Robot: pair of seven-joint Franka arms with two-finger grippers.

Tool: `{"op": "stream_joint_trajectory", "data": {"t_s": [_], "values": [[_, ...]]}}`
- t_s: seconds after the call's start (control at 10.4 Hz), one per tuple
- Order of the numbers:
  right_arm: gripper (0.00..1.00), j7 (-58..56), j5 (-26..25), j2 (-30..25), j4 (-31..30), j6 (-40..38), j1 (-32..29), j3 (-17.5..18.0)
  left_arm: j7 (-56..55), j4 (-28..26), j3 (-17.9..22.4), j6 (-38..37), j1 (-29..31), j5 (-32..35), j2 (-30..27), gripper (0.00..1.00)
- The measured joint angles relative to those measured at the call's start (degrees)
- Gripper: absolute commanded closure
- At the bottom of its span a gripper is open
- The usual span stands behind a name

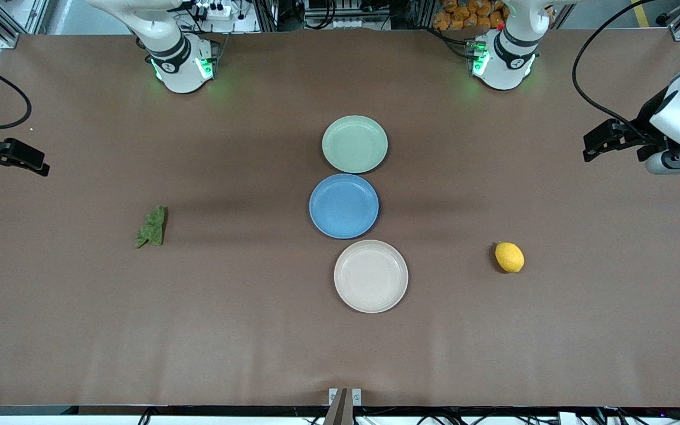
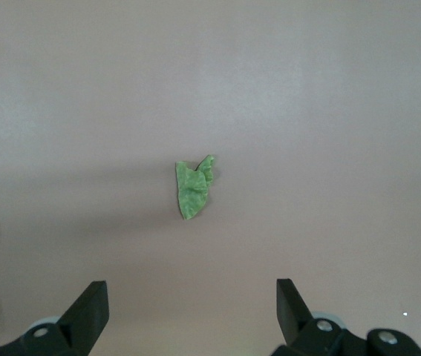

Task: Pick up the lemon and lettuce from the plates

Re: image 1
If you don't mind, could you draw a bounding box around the yellow lemon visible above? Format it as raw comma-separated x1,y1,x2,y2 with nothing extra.
495,241,525,274

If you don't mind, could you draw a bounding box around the green lettuce leaf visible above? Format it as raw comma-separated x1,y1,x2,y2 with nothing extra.
135,205,168,249

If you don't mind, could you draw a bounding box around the bag of orange items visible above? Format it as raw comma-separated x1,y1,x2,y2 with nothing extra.
433,0,507,31

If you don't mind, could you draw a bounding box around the white power strip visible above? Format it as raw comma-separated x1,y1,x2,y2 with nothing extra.
194,2,233,19

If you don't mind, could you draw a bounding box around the green round plate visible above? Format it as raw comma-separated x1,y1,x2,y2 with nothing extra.
321,115,388,175

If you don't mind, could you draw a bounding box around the blue round plate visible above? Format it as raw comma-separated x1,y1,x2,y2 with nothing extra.
309,174,380,240

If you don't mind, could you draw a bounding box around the beige round plate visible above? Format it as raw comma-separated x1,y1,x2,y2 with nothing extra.
334,240,409,313

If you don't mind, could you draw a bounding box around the dark equipment rack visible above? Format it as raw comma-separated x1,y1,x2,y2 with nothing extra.
256,0,435,32

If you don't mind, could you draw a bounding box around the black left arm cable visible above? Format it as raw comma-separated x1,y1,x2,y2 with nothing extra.
571,0,649,140

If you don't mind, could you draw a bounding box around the black base cable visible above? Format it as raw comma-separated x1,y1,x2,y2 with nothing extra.
431,27,474,60

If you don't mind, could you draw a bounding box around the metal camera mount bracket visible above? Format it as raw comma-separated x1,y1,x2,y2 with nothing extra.
328,388,362,425

